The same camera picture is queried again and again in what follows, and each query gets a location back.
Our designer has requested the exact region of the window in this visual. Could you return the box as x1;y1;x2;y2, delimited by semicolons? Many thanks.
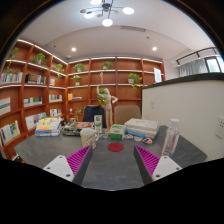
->
204;55;224;74

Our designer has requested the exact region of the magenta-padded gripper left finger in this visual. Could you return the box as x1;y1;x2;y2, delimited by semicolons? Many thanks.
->
43;144;94;186

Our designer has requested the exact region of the tall white green carton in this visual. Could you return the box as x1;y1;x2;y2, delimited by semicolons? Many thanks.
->
93;114;104;137

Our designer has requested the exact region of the dark book stack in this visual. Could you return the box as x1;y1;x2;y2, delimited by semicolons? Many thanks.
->
62;121;94;137

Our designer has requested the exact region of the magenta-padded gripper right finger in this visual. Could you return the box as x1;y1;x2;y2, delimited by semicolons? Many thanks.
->
133;145;183;184

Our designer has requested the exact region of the grey curtain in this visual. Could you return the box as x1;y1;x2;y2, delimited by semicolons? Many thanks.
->
178;58;209;78

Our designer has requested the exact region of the colourful book stack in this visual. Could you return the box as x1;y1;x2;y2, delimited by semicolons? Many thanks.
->
34;116;63;138

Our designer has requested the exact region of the white wall socket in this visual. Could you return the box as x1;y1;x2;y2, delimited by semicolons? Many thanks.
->
214;115;224;140

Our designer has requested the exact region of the green and white box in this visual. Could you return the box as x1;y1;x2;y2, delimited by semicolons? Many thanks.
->
109;123;127;141

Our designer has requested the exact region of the black ceiling track rail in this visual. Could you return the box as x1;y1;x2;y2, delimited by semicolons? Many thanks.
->
175;46;219;66

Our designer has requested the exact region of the wooden wall shelf unit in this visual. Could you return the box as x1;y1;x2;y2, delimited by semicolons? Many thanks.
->
0;37;167;161

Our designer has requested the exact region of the wooden artist mannequin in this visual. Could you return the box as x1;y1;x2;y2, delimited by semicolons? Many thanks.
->
96;83;119;130

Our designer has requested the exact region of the flat round red coaster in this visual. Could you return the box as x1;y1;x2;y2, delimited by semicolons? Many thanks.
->
107;142;125;153

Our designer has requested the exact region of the clear plastic water bottle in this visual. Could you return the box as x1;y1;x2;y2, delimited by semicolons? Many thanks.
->
161;118;181;158

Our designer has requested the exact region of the ceiling lamp with round lights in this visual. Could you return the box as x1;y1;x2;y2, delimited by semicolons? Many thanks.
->
79;0;135;28

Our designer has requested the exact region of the yellow striped ceramic mug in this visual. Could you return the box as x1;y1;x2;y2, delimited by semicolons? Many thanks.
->
79;127;100;150

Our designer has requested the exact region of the blue orange round sticker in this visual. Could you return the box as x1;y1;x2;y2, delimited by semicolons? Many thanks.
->
141;137;154;145

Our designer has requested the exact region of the beige chair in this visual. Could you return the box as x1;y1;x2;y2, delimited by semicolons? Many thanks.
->
113;104;142;126

